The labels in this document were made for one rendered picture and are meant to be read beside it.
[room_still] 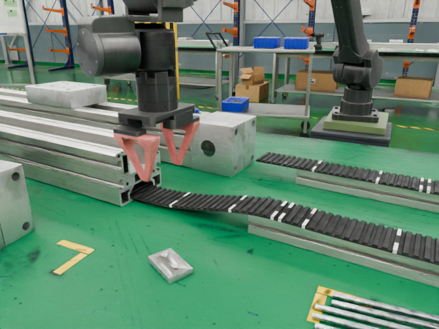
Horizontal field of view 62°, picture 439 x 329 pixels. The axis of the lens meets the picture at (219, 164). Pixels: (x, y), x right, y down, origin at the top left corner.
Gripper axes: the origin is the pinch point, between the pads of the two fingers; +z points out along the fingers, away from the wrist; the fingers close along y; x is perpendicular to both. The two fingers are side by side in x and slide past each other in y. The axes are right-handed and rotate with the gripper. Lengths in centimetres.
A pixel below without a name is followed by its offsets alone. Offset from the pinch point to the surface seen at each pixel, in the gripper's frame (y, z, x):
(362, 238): 1.8, 2.4, 29.8
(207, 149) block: -13.8, 1.2, -0.3
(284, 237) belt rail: 2.3, 4.7, 20.9
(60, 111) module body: -13.9, -1.8, -40.8
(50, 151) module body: 4.1, -0.5, -20.5
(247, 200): -0.6, 2.4, 14.2
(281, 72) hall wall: -746, 73, -261
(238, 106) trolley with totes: -277, 52, -127
